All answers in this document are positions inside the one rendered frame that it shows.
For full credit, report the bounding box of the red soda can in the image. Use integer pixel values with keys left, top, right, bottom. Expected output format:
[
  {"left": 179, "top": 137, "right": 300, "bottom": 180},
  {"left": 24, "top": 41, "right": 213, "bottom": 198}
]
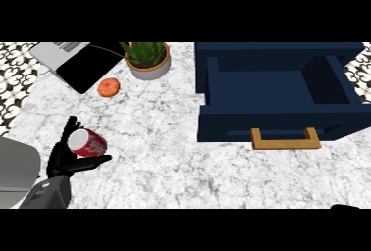
[{"left": 65, "top": 127, "right": 110, "bottom": 159}]

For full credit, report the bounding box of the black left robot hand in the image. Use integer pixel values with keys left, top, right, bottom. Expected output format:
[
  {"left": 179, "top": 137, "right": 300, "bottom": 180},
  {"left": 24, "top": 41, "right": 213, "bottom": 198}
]
[{"left": 45, "top": 115, "right": 114, "bottom": 179}]

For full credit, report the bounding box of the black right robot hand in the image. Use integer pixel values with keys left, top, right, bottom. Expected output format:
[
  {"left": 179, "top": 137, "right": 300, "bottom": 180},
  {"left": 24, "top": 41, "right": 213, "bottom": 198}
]
[{"left": 330, "top": 204, "right": 363, "bottom": 210}]

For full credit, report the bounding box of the grey plant pot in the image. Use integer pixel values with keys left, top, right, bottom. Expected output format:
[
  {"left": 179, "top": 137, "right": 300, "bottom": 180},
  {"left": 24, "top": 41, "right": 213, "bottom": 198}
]
[{"left": 123, "top": 43, "right": 173, "bottom": 81}]

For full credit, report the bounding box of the wooden drawer handle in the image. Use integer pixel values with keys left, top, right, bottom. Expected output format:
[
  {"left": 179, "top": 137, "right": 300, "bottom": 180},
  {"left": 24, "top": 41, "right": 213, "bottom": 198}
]
[{"left": 250, "top": 126, "right": 324, "bottom": 151}]

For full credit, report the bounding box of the grey appliance with black door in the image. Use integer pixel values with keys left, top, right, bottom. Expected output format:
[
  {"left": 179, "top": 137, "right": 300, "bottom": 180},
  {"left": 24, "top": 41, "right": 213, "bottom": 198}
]
[{"left": 28, "top": 41, "right": 129, "bottom": 95}]

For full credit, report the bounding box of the navy blue drawer front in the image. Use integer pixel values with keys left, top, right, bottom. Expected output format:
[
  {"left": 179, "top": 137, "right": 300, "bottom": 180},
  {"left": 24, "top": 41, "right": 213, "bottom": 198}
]
[{"left": 195, "top": 102, "right": 371, "bottom": 143}]

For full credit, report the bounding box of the navy blue drawer box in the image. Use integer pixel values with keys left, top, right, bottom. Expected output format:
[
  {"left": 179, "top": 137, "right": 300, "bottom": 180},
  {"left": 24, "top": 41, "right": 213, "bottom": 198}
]
[{"left": 204, "top": 54, "right": 365, "bottom": 106}]

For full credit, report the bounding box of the navy blue cabinet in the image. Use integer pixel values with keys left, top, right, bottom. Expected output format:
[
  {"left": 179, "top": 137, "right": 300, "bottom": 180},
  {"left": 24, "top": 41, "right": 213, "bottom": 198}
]
[{"left": 194, "top": 41, "right": 367, "bottom": 96}]

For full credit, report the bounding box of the green leafy plant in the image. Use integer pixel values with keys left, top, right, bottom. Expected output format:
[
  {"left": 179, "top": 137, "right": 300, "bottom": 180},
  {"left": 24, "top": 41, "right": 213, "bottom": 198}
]
[{"left": 117, "top": 41, "right": 169, "bottom": 66}]

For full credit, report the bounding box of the orange round fruit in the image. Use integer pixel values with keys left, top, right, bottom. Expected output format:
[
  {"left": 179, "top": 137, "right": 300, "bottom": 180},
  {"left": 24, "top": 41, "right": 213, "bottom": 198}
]
[{"left": 98, "top": 77, "right": 122, "bottom": 98}]

